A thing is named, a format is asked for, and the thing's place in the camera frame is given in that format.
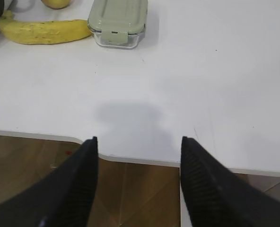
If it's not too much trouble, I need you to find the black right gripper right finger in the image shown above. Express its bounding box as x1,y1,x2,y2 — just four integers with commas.
180,137,280,227

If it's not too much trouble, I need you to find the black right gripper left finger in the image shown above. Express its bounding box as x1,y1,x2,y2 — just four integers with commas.
0,137,98,227

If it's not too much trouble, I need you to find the yellow banana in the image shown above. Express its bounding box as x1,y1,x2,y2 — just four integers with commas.
0,10,92,45

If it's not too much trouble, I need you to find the glass container green lid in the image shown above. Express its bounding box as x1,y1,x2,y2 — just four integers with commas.
87,0,148,49

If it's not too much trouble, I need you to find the yellow pear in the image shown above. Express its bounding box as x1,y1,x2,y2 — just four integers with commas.
41,0,70,9

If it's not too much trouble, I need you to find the navy and white lunch bag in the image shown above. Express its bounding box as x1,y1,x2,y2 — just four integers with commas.
3,0,42,21

